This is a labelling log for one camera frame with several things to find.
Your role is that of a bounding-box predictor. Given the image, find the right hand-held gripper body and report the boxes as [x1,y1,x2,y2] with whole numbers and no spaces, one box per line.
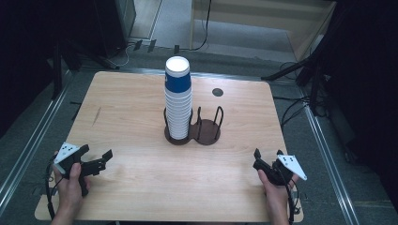
[253,154,308,187]

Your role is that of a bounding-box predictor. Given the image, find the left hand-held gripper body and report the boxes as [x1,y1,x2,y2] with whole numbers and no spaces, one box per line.
[54,142,107,198]

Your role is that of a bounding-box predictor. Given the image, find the dark brown wire cup holder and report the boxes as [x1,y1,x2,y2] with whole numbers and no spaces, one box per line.
[162,105,225,146]

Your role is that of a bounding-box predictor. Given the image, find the stack of blue white paper cups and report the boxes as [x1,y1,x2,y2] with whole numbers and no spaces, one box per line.
[163,55,193,141]

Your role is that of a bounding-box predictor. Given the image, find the person's right hand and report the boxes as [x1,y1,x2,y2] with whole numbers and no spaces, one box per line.
[257,170,300,204]

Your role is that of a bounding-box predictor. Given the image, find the person's left hand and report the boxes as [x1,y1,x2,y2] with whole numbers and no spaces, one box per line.
[52,162,92,211]

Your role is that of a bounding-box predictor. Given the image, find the black metal stand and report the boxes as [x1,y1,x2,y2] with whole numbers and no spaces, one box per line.
[51,38,121,99]
[261,29,337,116]

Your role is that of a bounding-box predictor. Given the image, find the dark cabinet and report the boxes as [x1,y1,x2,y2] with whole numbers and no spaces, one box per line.
[93,0,137,59]

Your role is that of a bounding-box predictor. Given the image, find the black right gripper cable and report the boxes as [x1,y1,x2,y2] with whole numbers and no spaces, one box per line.
[276,167,302,225]

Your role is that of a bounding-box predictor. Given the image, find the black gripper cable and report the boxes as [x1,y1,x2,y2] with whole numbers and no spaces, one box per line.
[44,155,64,220]
[276,167,302,225]

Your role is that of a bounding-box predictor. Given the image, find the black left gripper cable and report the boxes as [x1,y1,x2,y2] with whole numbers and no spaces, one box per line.
[44,155,64,220]

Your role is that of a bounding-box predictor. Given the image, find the black floor cables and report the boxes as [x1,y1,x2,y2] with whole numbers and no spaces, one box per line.
[273,61,317,129]

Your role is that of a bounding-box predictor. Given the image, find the metal floor rail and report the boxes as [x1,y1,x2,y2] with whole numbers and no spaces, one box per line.
[298,85,360,225]
[0,69,74,209]

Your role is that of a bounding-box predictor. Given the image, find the white floor cable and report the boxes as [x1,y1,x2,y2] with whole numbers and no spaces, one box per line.
[114,41,140,68]

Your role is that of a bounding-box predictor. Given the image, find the thin black hanging cable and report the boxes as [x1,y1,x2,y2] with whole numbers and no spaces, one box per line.
[187,0,213,53]

